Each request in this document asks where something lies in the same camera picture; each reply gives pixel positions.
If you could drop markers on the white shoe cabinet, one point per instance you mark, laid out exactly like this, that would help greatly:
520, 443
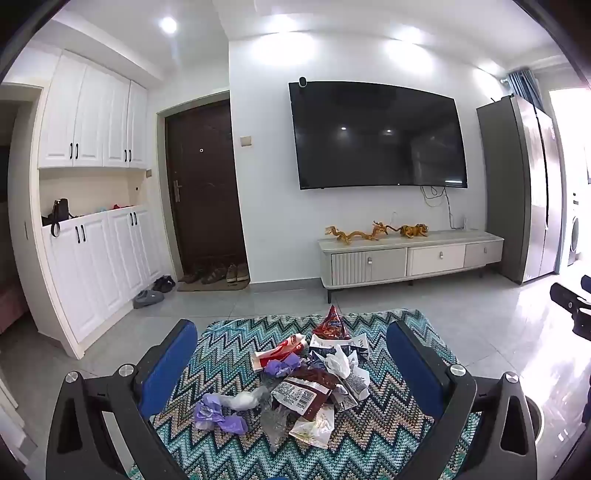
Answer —
92, 258

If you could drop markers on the white washing machine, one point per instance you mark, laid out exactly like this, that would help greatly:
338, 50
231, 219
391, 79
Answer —
575, 230

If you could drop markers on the red triangular snack packet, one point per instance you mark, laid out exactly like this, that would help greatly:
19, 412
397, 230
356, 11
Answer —
331, 324

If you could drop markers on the golden tiger figurine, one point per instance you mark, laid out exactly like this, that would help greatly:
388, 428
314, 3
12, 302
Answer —
413, 230

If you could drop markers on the small white router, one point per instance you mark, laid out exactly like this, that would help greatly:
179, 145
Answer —
464, 224

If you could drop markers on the black handbag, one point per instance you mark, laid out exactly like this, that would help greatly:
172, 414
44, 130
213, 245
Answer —
59, 211

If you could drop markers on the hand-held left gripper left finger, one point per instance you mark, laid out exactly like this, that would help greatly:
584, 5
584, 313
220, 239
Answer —
166, 365

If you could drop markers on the white crumpled tissue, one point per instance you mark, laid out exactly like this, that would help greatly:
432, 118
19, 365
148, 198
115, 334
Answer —
339, 362

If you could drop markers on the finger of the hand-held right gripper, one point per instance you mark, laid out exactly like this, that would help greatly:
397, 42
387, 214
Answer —
567, 294

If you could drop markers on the round ceiling light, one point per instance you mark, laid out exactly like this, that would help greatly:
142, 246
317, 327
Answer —
168, 24

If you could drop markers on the white barcode packet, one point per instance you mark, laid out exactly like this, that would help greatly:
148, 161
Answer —
358, 383

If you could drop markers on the red and white wrapper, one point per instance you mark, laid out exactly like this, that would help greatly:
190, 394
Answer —
282, 349

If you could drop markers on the blue curtain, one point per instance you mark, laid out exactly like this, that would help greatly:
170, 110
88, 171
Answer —
524, 87

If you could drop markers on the grey steel refrigerator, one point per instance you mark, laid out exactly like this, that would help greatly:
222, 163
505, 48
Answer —
521, 194

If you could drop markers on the grey slippers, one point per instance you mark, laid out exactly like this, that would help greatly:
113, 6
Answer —
147, 298

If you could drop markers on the black slippers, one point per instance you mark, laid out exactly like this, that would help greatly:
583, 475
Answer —
164, 283

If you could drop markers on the white television cabinet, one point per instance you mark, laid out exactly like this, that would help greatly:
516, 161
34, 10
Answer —
415, 258

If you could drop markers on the brown doormat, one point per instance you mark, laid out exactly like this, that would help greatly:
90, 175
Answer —
240, 286

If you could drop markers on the dark brown entrance door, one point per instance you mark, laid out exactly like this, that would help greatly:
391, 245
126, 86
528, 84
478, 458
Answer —
205, 194

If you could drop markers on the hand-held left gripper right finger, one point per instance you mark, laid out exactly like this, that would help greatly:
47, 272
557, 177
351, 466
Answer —
415, 369

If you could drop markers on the clear plastic garbage bag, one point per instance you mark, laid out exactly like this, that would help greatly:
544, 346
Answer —
274, 425

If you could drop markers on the black wall television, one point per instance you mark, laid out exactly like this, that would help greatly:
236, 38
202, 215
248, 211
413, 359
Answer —
376, 136

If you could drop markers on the golden dragon figurine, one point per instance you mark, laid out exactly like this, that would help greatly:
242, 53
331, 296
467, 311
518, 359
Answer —
346, 235

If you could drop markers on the beige wall switch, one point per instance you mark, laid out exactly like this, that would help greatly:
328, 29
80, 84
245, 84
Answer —
246, 141

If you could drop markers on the small purple wrapper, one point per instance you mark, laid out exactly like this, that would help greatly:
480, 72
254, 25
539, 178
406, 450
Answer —
280, 368

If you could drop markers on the large purple wrapper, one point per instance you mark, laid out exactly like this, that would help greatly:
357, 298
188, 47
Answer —
211, 411

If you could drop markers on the dark red snack packet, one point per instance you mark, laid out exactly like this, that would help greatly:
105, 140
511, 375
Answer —
308, 393

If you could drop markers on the beige sneaker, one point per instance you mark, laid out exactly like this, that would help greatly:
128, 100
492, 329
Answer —
242, 271
231, 273

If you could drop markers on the dark brown shoe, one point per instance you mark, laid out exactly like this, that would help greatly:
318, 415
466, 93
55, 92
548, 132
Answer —
189, 278

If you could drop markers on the pale snack packet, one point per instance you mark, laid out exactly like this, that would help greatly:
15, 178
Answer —
314, 428

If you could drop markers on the zigzag knitted blanket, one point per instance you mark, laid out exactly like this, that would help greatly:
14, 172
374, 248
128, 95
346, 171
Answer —
231, 341

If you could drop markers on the small white camera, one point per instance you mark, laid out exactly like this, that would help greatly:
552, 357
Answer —
303, 82

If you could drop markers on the blue and white carton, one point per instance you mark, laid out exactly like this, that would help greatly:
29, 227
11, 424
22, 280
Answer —
358, 344

